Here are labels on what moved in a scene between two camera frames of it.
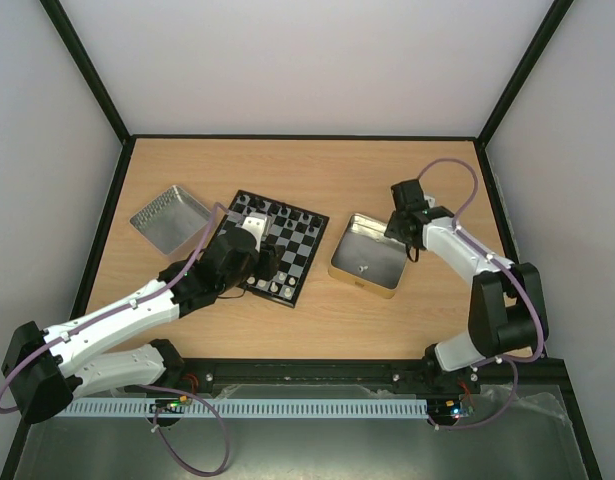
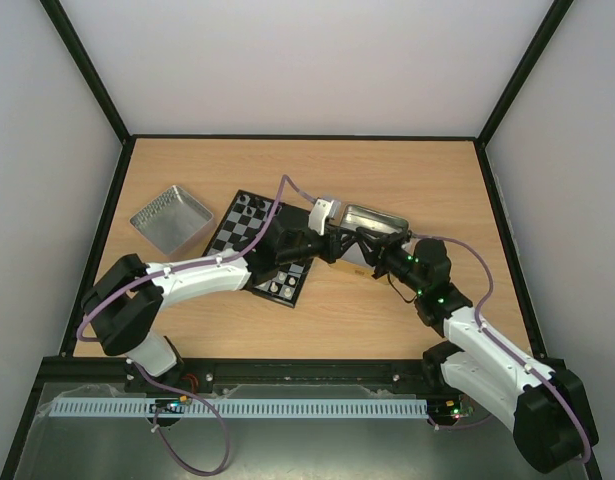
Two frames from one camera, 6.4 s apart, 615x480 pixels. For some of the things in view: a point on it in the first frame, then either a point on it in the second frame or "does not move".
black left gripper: [270, 263] → [334, 244]
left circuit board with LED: [170, 406] does not move
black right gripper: [400, 232] → [382, 257]
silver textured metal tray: [171, 220] does not move
